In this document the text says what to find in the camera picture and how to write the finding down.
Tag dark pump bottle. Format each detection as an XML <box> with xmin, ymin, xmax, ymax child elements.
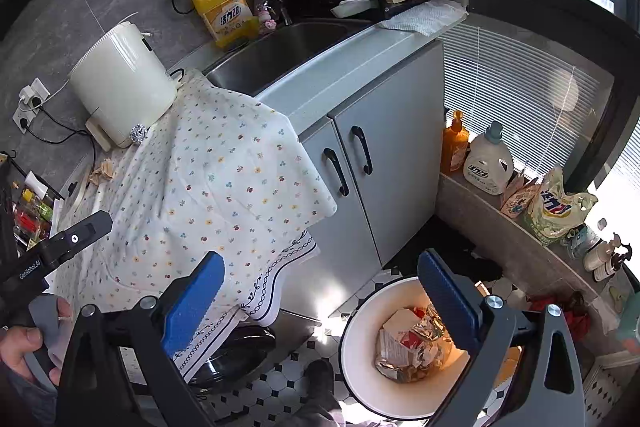
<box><xmin>594</xmin><ymin>244</ymin><xmax>634</xmax><ymax>284</ymax></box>

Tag white soap dish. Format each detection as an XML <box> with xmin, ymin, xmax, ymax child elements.
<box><xmin>331</xmin><ymin>0</ymin><xmax>379</xmax><ymax>20</ymax></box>

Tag black cabinet handle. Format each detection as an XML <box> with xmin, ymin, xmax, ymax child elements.
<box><xmin>350</xmin><ymin>126</ymin><xmax>374</xmax><ymax>176</ymax></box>
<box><xmin>322</xmin><ymin>148</ymin><xmax>351</xmax><ymax>198</ymax></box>

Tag white dishcloth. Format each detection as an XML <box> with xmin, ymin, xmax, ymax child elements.
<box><xmin>378</xmin><ymin>0</ymin><xmax>469</xmax><ymax>38</ymax></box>

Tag wall socket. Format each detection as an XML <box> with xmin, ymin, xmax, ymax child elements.
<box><xmin>11</xmin><ymin>78</ymin><xmax>52</xmax><ymax>136</ymax></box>

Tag white laundry detergent bottle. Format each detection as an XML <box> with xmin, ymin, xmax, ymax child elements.
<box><xmin>463</xmin><ymin>121</ymin><xmax>516</xmax><ymax>196</ymax></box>

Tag black power cable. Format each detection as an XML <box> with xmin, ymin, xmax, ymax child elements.
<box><xmin>22</xmin><ymin>107</ymin><xmax>99</xmax><ymax>178</ymax></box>

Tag window blinds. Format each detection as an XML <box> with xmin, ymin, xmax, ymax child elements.
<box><xmin>440</xmin><ymin>27</ymin><xmax>614</xmax><ymax>208</ymax></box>

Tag crumpled brown paper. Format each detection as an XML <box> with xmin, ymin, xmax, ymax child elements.
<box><xmin>89</xmin><ymin>159</ymin><xmax>119</xmax><ymax>186</ymax></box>

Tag white trash bin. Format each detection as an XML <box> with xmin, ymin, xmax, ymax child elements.
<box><xmin>339</xmin><ymin>276</ymin><xmax>526</xmax><ymax>421</ymax></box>

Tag white cable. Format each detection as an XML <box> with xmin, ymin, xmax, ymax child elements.
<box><xmin>46</xmin><ymin>76</ymin><xmax>72</xmax><ymax>102</ymax></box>

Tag black round stool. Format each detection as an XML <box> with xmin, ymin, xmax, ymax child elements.
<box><xmin>187</xmin><ymin>324</ymin><xmax>278</xmax><ymax>391</ymax></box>

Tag faucet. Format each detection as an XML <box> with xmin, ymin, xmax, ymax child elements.
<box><xmin>266</xmin><ymin>0</ymin><xmax>294</xmax><ymax>26</ymax></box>

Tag floral tablecloth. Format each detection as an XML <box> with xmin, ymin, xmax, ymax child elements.
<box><xmin>47</xmin><ymin>68</ymin><xmax>338</xmax><ymax>310</ymax></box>

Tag grey sink cabinet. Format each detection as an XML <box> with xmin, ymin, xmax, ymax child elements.
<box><xmin>255</xmin><ymin>39</ymin><xmax>447</xmax><ymax>310</ymax></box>

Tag black spice rack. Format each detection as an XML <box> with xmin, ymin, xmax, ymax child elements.
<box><xmin>0</xmin><ymin>151</ymin><xmax>66</xmax><ymax>254</ymax></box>

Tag white pump bottle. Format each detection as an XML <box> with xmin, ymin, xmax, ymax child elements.
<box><xmin>582</xmin><ymin>234</ymin><xmax>622</xmax><ymax>274</ymax></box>

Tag person's left hand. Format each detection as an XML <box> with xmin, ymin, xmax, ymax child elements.
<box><xmin>0</xmin><ymin>296</ymin><xmax>76</xmax><ymax>389</ymax></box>

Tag white embroidered cloth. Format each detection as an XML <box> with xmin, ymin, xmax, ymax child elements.
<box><xmin>172</xmin><ymin>229</ymin><xmax>322</xmax><ymax>384</ymax></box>

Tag silver snack bag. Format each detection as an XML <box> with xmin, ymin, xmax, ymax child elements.
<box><xmin>375</xmin><ymin>353</ymin><xmax>418</xmax><ymax>383</ymax></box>

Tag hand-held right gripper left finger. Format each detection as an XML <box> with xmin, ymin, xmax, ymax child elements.
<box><xmin>52</xmin><ymin>251</ymin><xmax>236</xmax><ymax>427</ymax></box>

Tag red and white carton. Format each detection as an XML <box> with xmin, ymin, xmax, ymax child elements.
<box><xmin>376</xmin><ymin>308</ymin><xmax>432</xmax><ymax>359</ymax></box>

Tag pink toy figure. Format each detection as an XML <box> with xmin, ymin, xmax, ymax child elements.
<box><xmin>256</xmin><ymin>2</ymin><xmax>279</xmax><ymax>34</ymax></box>

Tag cream round kitchen appliance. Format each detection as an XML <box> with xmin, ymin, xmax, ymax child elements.
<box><xmin>67</xmin><ymin>21</ymin><xmax>179</xmax><ymax>152</ymax></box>

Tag white seasoning bottle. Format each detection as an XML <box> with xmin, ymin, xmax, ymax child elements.
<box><xmin>24</xmin><ymin>172</ymin><xmax>52</xmax><ymax>198</ymax></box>

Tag detergent refill pouch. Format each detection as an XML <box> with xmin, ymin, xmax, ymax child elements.
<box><xmin>525</xmin><ymin>164</ymin><xmax>599</xmax><ymax>248</ymax></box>

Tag yellow dish soap bottle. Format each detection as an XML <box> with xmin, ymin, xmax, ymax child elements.
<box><xmin>187</xmin><ymin>0</ymin><xmax>261</xmax><ymax>51</ymax></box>

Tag red cloth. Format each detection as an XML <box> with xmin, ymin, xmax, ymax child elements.
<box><xmin>530</xmin><ymin>291</ymin><xmax>592</xmax><ymax>344</ymax></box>

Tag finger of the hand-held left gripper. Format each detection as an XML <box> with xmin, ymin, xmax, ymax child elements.
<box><xmin>47</xmin><ymin>211</ymin><xmax>114</xmax><ymax>264</ymax></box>

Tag dark cloth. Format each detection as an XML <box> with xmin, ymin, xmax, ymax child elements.
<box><xmin>425</xmin><ymin>227</ymin><xmax>503</xmax><ymax>284</ymax></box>

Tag orange bottle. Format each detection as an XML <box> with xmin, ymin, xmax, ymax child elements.
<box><xmin>441</xmin><ymin>110</ymin><xmax>472</xmax><ymax>176</ymax></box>

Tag small printed packet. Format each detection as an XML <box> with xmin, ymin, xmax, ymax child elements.
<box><xmin>500</xmin><ymin>174</ymin><xmax>544</xmax><ymax>221</ymax></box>

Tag person's foot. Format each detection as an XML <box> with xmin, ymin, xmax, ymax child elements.
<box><xmin>280</xmin><ymin>359</ymin><xmax>347</xmax><ymax>427</ymax></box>

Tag steel sink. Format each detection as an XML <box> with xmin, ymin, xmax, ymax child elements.
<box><xmin>202</xmin><ymin>19</ymin><xmax>375</xmax><ymax>98</ymax></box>

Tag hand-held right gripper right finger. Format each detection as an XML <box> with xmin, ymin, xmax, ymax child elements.
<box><xmin>416</xmin><ymin>248</ymin><xmax>586</xmax><ymax>427</ymax></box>

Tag person's left forearm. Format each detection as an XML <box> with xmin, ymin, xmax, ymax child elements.
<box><xmin>0</xmin><ymin>367</ymin><xmax>58</xmax><ymax>427</ymax></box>

